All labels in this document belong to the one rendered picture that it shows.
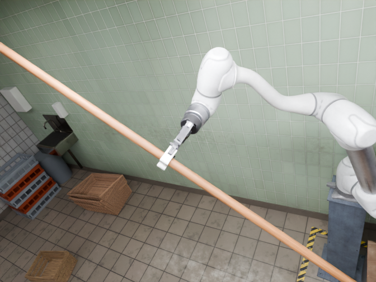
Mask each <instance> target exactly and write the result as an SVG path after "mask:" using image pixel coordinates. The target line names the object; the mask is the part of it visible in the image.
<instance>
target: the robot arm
mask: <svg viewBox="0 0 376 282"><path fill-rule="evenodd" d="M239 83H244V84H247V85H249V86H250V87H252V88H253V89H254V90H255V91H256V92H257V93H258V94H259V95H260V96H261V97H262V98H263V99H264V100H265V101H266V102H267V103H268V104H269V105H271V106H272V107H274V108H276V109H278V110H281V111H286V112H292V113H296V114H301V115H307V116H315V118H316V119H318V120H319V121H321V122H322V123H324V124H325V126H327V128H328V129H329V130H330V133H331V134H332V135H333V136H334V138H335V139H336V140H337V142H338V143H339V145H340V146H342V147H343V148H345V150H346V153H347V155H348V156H347V157H345V158H344V159H342V160H341V162H340V163H339V165H338V166H337V171H336V182H327V185H326V186H327V187H330V188H332V189H334V191H333V194H332V195H331V197H332V198H333V199H340V200H345V201H349V202H352V203H357V204H360V205H361V206H362V207H363V208H364V209H365V210H366V211H367V212H368V213H369V214H370V215H371V216H372V217H374V218H375V219H376V156H375V153H374V149H373V146H372V145H373V144H374V143H375V142H376V119H375V118H373V117H372V116H371V114H369V113H368V112H367V111H365V110H364V109H363V108H361V107H360V106H358V105H357V104H355V103H353V102H350V101H349V100H348V99H347V98H346V97H345V96H343V95H341V94H338V93H332V92H314V93H305V94H302V95H295V96H284V95H281V94H280V93H279V92H278V91H277V90H276V89H275V88H273V87H272V86H271V85H270V84H269V83H268V82H267V81H266V80H264V79H263V78H262V77H261V76H260V75H259V74H258V73H256V72H255V71H253V70H250V69H248V68H244V67H239V66H238V65H237V64H236V63H235V62H234V61H233V59H232V56H231V54H230V52H229V51H228V50H226V49H225V48H213V49H211V50H209V51H208V52H207V53H206V55H205V57H204V59H203V61H202V62H201V66H200V69H199V73H198V80H197V86H196V90H195V93H194V96H193V98H192V102H191V105H190V106H189V108H188V109H187V110H186V112H185V113H184V117H183V119H182V120H181V122H180V125H181V130H180V131H179V133H178V135H177V137H176V139H175V140H174V141H173V143H172V142H170V145H171V146H169V148H168V149H167V150H166V152H165V153H164V155H163V156H162V157H161V159H160V160H159V163H158V164H157V167H159V168H160V169H162V170H165V169H166V167H167V166H168V164H169V162H170V160H171V159H172V158H175V156H174V155H175V153H176V152H177V150H178V149H179V147H180V145H181V144H183V143H184V142H185V140H186V139H187V138H188V137H189V135H190V134H196V133H197V132H198V131H199V129H200V128H202V127H203V125H204V124H205V123H206V122H207V121H208V119H209V118H210V117H211V116H212V115H213V114H214V113H215V112H216V110H217V108H218V107H219V105H220V103H221V100H222V92H224V91H225V90H228V89H231V88H233V87H234V85H236V84H239Z"/></svg>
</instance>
